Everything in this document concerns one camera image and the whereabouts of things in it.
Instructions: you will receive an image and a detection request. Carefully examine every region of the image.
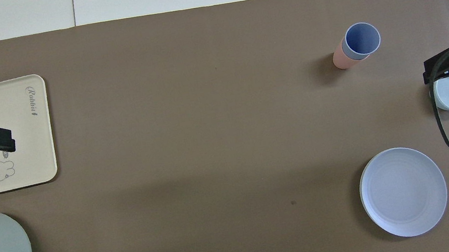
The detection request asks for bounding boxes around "blue ribbed plastic cup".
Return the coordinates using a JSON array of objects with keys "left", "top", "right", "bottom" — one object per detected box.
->
[{"left": 338, "top": 19, "right": 384, "bottom": 64}]

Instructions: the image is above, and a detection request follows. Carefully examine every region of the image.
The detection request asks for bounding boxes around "cream rabbit print tray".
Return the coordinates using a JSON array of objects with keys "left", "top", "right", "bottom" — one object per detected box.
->
[{"left": 0, "top": 73, "right": 63, "bottom": 193}]

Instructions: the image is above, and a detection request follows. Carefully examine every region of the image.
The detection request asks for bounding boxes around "pale blue plate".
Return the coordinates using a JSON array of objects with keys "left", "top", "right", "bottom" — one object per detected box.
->
[{"left": 353, "top": 140, "right": 449, "bottom": 245}]

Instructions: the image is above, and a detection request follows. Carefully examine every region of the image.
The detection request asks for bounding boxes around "brown table mat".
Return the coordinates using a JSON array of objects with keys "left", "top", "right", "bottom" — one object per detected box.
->
[{"left": 0, "top": 0, "right": 449, "bottom": 252}]

